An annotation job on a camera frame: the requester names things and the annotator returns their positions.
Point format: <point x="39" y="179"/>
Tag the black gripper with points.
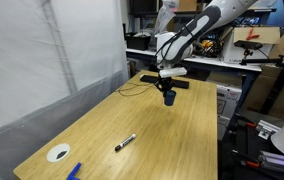
<point x="166" y="81"/>

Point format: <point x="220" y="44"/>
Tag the dark blue plastic cup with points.
<point x="169" y="98"/>

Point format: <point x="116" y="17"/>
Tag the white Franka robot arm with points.
<point x="195" y="28"/>

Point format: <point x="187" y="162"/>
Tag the black keyboard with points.
<point x="148" y="79"/>

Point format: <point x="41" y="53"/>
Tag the white workbench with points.
<point x="142" y="52"/>

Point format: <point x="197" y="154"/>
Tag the black storage bin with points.
<point x="138" y="41"/>

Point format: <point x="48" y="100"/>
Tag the orange and black tool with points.
<point x="207" y="44"/>

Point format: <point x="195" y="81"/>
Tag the white printed carton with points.
<point x="228" y="103"/>

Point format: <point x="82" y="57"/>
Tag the black and white marker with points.
<point x="125" y="142"/>

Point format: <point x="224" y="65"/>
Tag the clear plastic bag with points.
<point x="163" y="13"/>

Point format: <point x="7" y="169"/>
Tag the white box on workbench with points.
<point x="235" y="55"/>

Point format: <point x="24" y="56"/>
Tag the red spring clamp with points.
<point x="252" y="33"/>

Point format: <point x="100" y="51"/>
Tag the short aluminium extrusion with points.
<point x="267" y="128"/>

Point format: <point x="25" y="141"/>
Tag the cardboard box with red clamp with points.
<point x="265" y="34"/>

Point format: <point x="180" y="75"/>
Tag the large stacked cardboard boxes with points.
<point x="282" y="96"/>

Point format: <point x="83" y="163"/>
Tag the blue plastic clamp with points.
<point x="73" y="172"/>

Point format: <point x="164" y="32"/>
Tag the long aluminium extrusion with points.
<point x="278" y="161"/>

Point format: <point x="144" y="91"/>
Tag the white translucent curtain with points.
<point x="32" y="66"/>

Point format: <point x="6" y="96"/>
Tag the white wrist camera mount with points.
<point x="172" y="72"/>

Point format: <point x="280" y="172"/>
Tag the black stereo camera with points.
<point x="248" y="44"/>

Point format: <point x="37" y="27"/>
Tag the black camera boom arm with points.
<point x="265" y="61"/>

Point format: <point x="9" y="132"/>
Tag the black vertical stand post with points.
<point x="278" y="80"/>

